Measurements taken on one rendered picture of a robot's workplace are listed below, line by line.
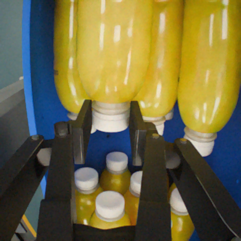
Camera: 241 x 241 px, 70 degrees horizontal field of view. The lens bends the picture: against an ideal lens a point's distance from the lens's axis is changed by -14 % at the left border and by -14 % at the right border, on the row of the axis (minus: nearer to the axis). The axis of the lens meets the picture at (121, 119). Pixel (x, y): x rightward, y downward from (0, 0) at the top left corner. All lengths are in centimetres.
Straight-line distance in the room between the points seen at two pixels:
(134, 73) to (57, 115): 15
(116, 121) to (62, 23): 12
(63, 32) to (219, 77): 17
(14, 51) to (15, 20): 22
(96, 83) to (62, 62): 7
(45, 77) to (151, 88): 13
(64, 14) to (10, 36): 128
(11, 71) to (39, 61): 128
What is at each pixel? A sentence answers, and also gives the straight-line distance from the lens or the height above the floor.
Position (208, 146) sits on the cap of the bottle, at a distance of 23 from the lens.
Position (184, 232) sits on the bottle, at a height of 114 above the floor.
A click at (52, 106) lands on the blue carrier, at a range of 27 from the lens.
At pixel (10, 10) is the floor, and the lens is 152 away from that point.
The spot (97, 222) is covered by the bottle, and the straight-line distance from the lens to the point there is 29.
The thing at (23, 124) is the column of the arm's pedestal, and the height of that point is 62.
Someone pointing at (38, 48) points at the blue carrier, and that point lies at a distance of 23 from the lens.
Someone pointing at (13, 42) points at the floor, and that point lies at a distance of 148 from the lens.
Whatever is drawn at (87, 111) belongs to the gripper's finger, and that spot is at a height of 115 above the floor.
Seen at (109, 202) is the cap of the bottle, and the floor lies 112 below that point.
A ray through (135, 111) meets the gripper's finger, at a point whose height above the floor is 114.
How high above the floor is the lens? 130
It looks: 68 degrees down
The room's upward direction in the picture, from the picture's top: 174 degrees clockwise
